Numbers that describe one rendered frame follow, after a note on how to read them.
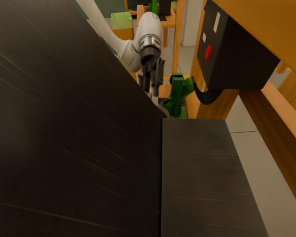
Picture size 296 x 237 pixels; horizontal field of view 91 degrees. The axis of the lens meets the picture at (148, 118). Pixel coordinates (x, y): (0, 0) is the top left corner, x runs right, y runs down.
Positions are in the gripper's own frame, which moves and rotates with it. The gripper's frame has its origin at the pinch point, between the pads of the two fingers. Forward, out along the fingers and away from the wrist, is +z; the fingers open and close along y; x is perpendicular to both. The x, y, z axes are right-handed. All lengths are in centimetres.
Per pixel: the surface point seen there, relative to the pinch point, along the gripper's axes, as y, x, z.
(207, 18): 24.9, -3.8, -9.5
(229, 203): 19.2, 2.5, 29.6
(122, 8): -329, 140, -614
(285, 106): 30.2, 21.3, 7.7
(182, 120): 9.8, 3.5, 9.9
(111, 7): -356, 101, -613
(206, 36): 23.4, -2.6, -5.9
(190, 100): -17, 51, -24
